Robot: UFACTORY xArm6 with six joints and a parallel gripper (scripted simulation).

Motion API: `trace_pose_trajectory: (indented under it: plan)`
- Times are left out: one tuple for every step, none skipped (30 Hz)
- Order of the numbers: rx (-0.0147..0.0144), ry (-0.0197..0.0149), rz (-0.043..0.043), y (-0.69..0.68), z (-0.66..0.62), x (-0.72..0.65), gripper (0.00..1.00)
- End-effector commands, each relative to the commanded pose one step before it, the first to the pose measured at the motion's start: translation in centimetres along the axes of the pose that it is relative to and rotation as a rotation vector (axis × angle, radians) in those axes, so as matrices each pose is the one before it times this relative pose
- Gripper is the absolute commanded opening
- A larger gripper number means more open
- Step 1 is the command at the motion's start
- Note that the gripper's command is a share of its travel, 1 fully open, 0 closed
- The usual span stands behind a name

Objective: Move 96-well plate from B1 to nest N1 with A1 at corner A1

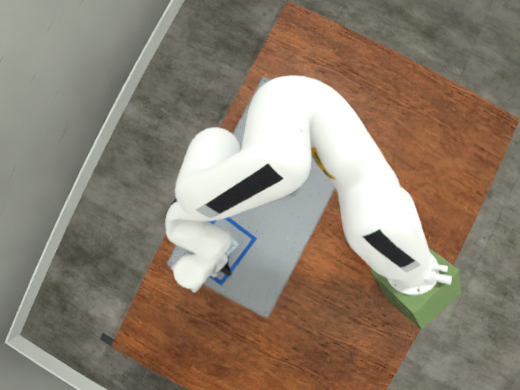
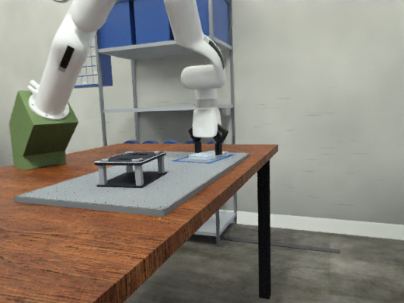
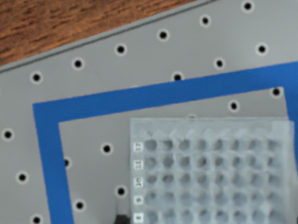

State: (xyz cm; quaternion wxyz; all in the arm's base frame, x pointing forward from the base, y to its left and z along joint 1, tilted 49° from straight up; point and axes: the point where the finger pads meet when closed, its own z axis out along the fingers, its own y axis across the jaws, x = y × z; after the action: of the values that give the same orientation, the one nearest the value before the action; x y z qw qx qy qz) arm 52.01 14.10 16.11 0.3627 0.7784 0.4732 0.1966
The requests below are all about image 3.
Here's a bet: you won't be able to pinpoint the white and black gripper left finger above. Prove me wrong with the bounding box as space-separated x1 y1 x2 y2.
114 215 131 224

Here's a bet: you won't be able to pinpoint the blue tape outline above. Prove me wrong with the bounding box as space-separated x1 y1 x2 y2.
32 61 298 224

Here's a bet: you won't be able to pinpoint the grey rectangular base plate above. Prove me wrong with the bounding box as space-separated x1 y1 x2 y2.
0 0 298 224

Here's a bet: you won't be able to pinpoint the clear well plate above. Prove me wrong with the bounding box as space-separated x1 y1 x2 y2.
130 117 295 224

